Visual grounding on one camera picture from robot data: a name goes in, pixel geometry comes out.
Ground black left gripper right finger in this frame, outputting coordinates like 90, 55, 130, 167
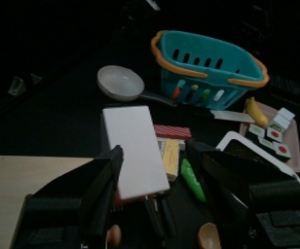
184, 139, 300, 249

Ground white toy utensil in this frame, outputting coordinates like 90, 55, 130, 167
211, 89, 226, 102

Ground white knife holder block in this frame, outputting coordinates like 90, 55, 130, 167
100, 105, 172, 202

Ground orange toy utensil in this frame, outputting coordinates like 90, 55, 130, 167
171, 80, 186, 101

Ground green toy utensil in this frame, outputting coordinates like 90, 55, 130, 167
196, 89, 212, 106

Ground white sushi piece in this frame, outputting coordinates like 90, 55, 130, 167
277, 107, 297, 122

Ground sushi piece with red dot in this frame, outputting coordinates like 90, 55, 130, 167
271, 141, 293, 162
265, 126, 283, 143

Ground grey pan with black handle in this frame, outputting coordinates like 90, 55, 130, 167
96, 64, 178, 108

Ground pink tray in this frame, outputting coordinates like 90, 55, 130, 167
238, 100, 300, 174

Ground wooden spoon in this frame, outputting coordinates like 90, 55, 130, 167
198, 222, 223, 249

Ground red striped toy bacon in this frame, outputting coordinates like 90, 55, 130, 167
152, 124, 192, 141

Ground beige wooden board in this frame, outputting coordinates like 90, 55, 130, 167
0, 154, 95, 249

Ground yellow toy cheese slice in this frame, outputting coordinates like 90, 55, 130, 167
160, 138, 180, 182

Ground white framed black board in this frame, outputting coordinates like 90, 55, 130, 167
215, 130, 300, 193

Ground yellow toy banana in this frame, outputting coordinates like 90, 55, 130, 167
243, 96, 271, 128

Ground toy knife with silver blade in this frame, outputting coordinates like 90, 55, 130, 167
194, 108, 257, 125

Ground green toy pea pod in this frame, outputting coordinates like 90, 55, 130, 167
179, 158, 208, 203

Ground small grey background bracket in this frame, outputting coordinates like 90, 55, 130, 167
7, 76, 27, 97

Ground sushi piece with green centre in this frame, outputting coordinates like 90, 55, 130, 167
269, 114, 291, 132
246, 123, 267, 139
257, 136, 274, 151

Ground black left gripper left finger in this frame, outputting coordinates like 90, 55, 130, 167
9, 145, 124, 249

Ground yellow-tipped toy utensil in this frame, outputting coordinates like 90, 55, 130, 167
183, 84, 200, 104

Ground teal basket with orange handles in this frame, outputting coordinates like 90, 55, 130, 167
150, 29, 271, 111

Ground black knife handle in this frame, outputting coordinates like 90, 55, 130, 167
156, 191, 178, 238
142, 194, 166, 240

